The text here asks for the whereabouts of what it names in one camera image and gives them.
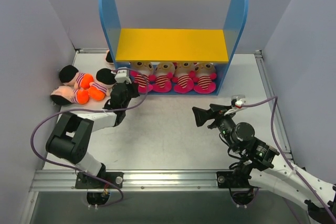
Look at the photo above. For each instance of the black-haired doll behind shelf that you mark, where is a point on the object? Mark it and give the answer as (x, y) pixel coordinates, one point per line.
(108, 58)

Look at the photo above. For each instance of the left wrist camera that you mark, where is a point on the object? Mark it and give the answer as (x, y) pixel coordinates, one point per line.
(122, 75)

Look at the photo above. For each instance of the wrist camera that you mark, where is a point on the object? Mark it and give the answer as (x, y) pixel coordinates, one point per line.
(237, 104)
(122, 75)

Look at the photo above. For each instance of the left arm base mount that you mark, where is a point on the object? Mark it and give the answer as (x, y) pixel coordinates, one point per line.
(86, 182)

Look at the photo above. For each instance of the pink plush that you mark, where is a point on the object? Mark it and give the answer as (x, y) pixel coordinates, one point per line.
(183, 77)

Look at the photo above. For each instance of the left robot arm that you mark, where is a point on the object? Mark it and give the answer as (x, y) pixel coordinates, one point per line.
(70, 138)

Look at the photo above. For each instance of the black-haired doll, centre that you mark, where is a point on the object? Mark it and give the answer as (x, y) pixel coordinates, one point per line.
(100, 88)

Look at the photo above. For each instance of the black-haired doll, lower left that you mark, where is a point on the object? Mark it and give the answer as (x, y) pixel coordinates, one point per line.
(65, 95)

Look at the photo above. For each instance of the blue and yellow toy shelf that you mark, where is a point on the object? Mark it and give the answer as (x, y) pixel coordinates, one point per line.
(158, 45)

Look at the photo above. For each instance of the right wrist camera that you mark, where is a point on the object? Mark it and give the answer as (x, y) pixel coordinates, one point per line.
(237, 104)

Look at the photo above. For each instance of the aluminium front rail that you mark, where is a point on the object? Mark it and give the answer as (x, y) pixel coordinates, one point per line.
(133, 181)

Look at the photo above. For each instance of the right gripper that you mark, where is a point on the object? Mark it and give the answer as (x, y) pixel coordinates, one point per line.
(214, 116)

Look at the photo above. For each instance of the black-haired doll, upper left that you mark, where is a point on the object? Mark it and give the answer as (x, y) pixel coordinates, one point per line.
(71, 76)

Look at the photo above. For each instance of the white plush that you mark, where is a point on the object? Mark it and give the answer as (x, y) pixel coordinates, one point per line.
(205, 74)
(142, 73)
(164, 72)

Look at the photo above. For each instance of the aluminium back rail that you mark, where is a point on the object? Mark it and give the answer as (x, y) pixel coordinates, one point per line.
(91, 50)

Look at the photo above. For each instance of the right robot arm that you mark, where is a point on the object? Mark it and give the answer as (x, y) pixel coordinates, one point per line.
(261, 165)

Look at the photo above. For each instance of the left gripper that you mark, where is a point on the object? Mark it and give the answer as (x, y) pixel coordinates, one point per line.
(128, 88)

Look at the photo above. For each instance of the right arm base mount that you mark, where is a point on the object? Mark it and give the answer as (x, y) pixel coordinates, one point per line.
(227, 179)

